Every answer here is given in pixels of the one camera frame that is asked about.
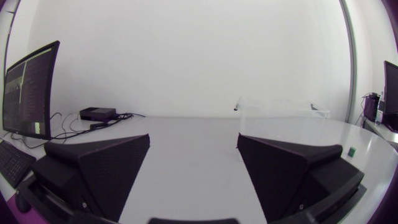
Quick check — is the black computer mouse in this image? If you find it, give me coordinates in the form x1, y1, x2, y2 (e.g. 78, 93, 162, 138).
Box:
14, 190, 32, 214

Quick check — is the dark monitor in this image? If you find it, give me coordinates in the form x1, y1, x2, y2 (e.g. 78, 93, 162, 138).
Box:
382, 60, 398, 116

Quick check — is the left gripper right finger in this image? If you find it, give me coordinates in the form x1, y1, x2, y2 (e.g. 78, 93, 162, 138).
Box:
236, 133, 365, 223

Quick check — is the dark computer screen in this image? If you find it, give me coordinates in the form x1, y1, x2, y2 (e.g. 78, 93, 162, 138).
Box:
2, 40, 61, 141

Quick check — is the black power brick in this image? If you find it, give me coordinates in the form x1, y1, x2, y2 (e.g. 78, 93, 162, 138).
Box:
79, 106, 118, 123

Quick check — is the black keyboard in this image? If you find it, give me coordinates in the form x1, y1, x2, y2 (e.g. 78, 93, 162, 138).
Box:
0, 139, 37, 189

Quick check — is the clear plastic container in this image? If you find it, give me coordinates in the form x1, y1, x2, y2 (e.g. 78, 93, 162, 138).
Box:
233, 95, 331, 147

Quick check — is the black cable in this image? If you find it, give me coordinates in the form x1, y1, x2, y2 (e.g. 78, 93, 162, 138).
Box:
49, 112, 146, 141

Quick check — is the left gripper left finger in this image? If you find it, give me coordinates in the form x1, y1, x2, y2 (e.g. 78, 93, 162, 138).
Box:
30, 133, 151, 223

